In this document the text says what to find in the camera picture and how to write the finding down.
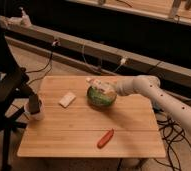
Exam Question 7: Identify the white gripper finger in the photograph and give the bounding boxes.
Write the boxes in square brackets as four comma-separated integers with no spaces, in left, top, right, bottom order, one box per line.
[92,86,104,93]
[86,77,101,84]

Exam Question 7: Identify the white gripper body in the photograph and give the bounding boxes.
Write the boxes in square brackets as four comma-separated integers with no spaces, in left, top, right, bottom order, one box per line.
[97,82,116,96]

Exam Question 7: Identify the small white bottle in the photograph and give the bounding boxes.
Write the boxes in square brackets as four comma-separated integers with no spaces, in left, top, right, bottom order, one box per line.
[59,92,76,108]

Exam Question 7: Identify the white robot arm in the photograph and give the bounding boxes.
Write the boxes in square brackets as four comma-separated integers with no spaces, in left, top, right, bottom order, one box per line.
[86,75,191,135]

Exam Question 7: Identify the green ceramic bowl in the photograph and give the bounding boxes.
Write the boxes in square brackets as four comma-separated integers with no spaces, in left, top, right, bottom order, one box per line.
[87,86,117,107]

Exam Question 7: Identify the wooden table board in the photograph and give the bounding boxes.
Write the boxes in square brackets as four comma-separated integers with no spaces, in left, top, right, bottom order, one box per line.
[17,76,166,158]

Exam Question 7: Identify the dark object in cup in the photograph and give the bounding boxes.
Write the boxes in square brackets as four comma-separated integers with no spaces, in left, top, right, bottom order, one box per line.
[28,94,40,114]

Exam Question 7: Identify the long grey beam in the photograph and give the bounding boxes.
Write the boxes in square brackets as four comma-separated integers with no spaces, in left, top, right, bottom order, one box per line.
[0,16,191,88]

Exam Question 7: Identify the black chair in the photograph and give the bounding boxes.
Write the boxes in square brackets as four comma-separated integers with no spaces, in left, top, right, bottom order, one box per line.
[0,25,35,171]

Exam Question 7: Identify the white clamp on beam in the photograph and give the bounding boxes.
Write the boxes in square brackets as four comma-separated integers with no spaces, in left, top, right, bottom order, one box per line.
[7,7,32,27]

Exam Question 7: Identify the white cable on beam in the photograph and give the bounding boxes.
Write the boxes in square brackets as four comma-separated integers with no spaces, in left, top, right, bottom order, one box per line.
[80,39,128,76]

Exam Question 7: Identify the black cable left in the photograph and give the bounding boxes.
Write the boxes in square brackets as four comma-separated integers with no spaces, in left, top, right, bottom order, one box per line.
[24,39,61,86]

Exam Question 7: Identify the black floor cables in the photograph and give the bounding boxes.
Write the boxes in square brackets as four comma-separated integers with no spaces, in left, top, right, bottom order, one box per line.
[154,114,191,171]

